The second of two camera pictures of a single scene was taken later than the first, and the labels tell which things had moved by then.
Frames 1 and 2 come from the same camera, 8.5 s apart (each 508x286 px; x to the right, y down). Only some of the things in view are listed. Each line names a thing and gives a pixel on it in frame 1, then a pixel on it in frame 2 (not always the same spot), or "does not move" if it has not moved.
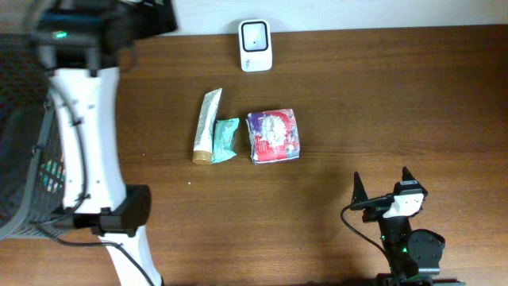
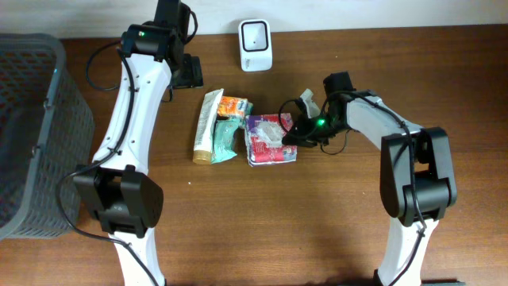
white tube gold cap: [203, 147] does not move
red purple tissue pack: [273, 136] does not move
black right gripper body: [374, 213] -> [318, 129]
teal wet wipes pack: [223, 134] does not move
